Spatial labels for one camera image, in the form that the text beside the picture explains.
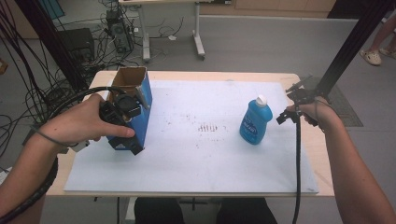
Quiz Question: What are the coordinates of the tangle of black cables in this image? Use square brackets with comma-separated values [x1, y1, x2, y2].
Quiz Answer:
[0, 0, 141, 157]

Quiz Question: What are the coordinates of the person's right leg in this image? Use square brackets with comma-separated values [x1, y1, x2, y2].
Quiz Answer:
[216, 197, 278, 224]

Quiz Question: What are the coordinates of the black aluminium frame post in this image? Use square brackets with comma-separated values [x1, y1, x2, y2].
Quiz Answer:
[13, 0, 90, 92]
[314, 0, 396, 97]

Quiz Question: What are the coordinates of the person's right hand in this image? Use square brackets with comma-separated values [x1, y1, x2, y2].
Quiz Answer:
[286, 95, 342, 133]

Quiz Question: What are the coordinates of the person's left hand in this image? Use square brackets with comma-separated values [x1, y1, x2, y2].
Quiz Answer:
[38, 92, 136, 147]

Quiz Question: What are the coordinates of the white desk frame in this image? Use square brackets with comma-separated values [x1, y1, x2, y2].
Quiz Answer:
[118, 0, 233, 63]

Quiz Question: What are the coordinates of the blue cardboard box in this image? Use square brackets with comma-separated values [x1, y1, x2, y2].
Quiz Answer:
[106, 65, 153, 152]

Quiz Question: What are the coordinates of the person's leg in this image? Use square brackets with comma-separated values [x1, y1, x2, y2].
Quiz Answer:
[134, 197, 185, 224]
[216, 197, 278, 224]
[372, 17, 396, 52]

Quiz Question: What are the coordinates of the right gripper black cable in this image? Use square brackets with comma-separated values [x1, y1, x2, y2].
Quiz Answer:
[291, 104, 303, 224]

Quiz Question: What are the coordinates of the black computer tower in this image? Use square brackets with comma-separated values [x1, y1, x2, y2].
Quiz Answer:
[106, 8, 134, 54]

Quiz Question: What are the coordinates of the person's left leg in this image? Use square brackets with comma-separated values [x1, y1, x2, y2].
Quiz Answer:
[134, 197, 185, 224]

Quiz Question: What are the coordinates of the black box case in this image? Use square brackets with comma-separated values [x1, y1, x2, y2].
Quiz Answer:
[57, 27, 96, 63]

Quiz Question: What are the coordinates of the blue detergent bottle white cap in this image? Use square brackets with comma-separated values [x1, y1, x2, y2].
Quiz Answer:
[238, 93, 274, 146]

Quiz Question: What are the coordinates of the white table leg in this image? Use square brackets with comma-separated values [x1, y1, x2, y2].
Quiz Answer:
[125, 196, 138, 222]

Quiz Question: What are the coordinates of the grey wrist cord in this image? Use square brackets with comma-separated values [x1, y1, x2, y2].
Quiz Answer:
[31, 125, 78, 148]

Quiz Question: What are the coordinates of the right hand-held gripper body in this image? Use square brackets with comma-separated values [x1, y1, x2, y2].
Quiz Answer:
[285, 74, 319, 105]

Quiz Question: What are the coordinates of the grey base mat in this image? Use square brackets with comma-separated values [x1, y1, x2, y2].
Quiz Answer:
[298, 76, 364, 128]

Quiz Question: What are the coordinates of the white table sheet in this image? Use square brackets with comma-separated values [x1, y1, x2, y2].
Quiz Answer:
[64, 78, 319, 194]

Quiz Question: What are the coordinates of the light wood cabinet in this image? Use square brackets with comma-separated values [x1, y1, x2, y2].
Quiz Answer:
[199, 0, 337, 18]

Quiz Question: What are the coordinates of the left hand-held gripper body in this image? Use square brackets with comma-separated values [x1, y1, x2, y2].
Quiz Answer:
[98, 86, 151, 126]

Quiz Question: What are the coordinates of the teal panel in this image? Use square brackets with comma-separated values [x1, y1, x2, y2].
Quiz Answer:
[38, 0, 66, 20]

